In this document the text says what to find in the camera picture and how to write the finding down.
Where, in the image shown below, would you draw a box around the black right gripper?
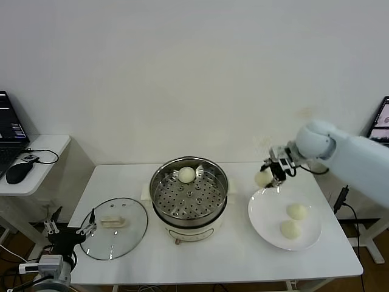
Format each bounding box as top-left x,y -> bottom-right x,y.
260,159 -> 289,189

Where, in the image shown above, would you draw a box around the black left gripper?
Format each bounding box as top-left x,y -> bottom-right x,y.
44,206 -> 98,259

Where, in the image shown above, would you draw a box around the white steamed baozi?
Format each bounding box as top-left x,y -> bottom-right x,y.
254,170 -> 274,188
177,166 -> 196,184
286,203 -> 308,220
279,220 -> 303,241

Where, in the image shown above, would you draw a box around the round glass pot lid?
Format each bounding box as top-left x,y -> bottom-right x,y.
79,198 -> 149,260

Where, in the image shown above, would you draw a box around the stainless steel steamer basket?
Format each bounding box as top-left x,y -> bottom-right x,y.
150,156 -> 229,228

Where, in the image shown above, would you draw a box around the white round plate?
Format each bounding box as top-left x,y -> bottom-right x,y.
247,187 -> 322,252

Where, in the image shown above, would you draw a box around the white side table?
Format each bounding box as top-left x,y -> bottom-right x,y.
349,209 -> 385,265
0,135 -> 71,253

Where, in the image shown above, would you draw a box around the black computer mouse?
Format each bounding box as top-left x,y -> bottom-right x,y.
5,162 -> 35,185

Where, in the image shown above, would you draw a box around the small black printed dongle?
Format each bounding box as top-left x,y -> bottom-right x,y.
19,153 -> 41,165

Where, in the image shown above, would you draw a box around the cream electric cooking pot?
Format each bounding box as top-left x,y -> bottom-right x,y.
140,178 -> 238,246

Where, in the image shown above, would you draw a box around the dark grey open laptop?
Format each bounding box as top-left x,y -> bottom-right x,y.
0,90 -> 31,180
367,96 -> 389,141

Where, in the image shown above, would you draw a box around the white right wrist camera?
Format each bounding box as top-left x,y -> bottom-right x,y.
270,145 -> 295,172

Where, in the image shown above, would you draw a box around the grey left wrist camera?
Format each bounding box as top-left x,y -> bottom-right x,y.
18,254 -> 64,274

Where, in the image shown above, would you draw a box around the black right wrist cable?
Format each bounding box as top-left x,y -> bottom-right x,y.
291,164 -> 331,176

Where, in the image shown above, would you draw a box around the thin black desk cable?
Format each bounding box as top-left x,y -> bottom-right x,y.
19,148 -> 59,166

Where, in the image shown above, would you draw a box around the black cable with adapter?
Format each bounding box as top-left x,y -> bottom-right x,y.
332,184 -> 365,292

